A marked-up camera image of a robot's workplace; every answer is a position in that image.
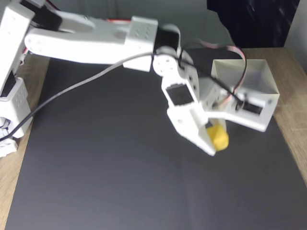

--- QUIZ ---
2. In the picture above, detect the red white servo ribbon wire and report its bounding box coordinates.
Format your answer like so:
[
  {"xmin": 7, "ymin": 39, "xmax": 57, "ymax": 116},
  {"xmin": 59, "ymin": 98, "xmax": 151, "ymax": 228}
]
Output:
[{"xmin": 182, "ymin": 39, "xmax": 248, "ymax": 106}]

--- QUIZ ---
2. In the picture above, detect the grey camera cable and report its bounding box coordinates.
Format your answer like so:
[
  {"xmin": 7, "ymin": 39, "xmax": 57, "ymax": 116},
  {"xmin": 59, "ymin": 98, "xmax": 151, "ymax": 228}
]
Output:
[{"xmin": 0, "ymin": 52, "xmax": 243, "ymax": 142}]

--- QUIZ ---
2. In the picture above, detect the black glossy background panel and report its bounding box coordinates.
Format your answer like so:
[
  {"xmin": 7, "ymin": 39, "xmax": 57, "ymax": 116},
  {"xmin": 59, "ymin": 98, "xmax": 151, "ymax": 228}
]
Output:
[{"xmin": 206, "ymin": 0, "xmax": 300, "ymax": 50}]

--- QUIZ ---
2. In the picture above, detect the yellow cube block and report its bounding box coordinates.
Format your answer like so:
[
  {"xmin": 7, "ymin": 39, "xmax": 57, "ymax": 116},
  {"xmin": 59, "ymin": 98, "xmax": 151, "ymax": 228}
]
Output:
[{"xmin": 206, "ymin": 126, "xmax": 230, "ymax": 152}]

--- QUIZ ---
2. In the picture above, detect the white open box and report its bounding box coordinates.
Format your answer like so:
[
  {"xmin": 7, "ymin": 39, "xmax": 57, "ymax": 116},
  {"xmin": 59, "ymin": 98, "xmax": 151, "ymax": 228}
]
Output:
[{"xmin": 211, "ymin": 59, "xmax": 281, "ymax": 120}]

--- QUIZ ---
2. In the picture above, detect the black table mat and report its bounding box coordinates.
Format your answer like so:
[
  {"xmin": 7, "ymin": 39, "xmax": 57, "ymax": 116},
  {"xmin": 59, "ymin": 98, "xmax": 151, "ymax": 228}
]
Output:
[{"xmin": 4, "ymin": 57, "xmax": 307, "ymax": 230}]

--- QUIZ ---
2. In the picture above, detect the white gripper camera mount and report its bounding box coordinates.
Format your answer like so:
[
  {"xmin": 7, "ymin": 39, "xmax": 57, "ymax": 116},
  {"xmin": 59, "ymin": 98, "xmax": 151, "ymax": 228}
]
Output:
[{"xmin": 203, "ymin": 94, "xmax": 268, "ymax": 133}]

